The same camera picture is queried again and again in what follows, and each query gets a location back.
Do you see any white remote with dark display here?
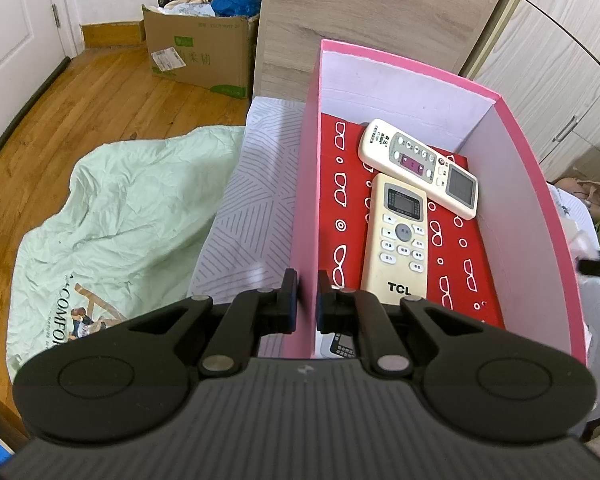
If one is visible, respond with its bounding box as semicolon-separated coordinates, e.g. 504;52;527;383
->
320;331;361;359

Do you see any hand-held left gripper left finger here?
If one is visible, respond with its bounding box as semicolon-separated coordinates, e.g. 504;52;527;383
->
125;268;299;377

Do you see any light wooden wardrobe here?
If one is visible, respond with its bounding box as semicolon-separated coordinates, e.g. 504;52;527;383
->
460;0;600;181

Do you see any black foam floor strip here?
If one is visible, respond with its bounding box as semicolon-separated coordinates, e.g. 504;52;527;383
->
0;57;72;181

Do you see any pink cardboard box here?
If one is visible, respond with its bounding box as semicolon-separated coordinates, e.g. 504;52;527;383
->
284;38;592;367

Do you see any cream remote with grey buttons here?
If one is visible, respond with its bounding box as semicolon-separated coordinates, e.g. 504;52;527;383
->
360;174;429;307

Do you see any pale green printed blanket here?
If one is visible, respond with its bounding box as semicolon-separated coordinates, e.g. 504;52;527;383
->
6;126;246;378

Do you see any white remote with flip cover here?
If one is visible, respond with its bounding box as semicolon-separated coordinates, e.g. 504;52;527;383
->
358;118;479;219

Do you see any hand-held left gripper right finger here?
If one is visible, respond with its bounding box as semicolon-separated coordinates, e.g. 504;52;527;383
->
316;270;483;377

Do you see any large brown cardboard box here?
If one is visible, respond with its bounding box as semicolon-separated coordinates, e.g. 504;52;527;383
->
141;4;261;98

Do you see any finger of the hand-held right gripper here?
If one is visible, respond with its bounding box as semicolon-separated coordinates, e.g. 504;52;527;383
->
577;250;600;277

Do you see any white door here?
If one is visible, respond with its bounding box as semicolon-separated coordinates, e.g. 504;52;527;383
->
0;0;81;171

